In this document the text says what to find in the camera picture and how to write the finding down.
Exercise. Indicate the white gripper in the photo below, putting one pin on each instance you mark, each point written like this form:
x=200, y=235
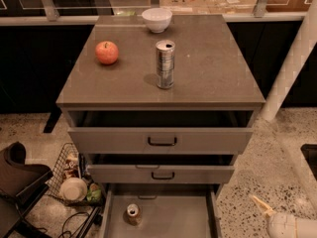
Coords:
x=281, y=225

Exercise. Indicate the orange soda can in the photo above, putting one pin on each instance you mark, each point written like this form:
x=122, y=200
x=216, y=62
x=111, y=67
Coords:
x=134, y=214

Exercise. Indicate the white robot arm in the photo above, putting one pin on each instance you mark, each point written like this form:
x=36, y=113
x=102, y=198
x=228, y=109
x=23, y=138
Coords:
x=305, y=228

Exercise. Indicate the bottom grey drawer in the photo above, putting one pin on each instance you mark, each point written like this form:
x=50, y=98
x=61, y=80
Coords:
x=168, y=211

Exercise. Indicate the grey drawer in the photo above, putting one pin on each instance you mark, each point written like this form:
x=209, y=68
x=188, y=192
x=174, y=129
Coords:
x=199, y=169
x=160, y=132
x=168, y=211

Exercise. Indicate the middle grey drawer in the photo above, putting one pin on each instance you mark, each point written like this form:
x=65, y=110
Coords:
x=199, y=169

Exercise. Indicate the grey drawer cabinet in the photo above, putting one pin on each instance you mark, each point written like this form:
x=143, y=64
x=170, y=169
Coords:
x=210, y=73

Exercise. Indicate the tall silver can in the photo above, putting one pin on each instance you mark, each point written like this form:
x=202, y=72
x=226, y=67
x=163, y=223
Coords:
x=165, y=63

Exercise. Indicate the top grey drawer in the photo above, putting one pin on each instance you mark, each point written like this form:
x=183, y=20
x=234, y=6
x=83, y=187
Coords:
x=160, y=132

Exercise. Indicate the green snack bag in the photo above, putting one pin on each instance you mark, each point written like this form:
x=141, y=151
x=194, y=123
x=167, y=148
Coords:
x=94, y=193

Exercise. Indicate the white bowl in basket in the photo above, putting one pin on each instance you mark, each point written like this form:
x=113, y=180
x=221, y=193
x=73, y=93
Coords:
x=73, y=189

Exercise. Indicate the red apple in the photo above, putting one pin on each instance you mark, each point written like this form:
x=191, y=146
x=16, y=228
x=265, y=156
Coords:
x=107, y=52

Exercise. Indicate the black chair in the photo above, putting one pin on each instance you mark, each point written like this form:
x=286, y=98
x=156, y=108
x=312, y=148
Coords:
x=21, y=187

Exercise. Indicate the black wire basket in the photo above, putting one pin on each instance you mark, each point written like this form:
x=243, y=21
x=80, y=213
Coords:
x=70, y=164

